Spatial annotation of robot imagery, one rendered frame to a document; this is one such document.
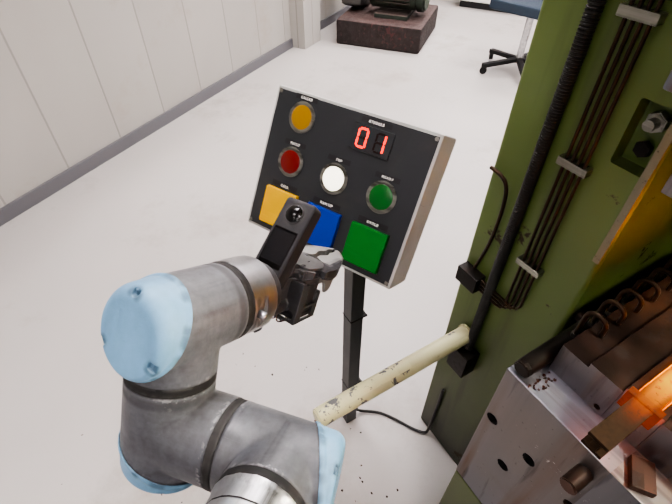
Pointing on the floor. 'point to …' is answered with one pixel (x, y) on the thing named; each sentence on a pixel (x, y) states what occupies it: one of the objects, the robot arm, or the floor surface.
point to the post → (353, 286)
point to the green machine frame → (521, 155)
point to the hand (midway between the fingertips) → (335, 252)
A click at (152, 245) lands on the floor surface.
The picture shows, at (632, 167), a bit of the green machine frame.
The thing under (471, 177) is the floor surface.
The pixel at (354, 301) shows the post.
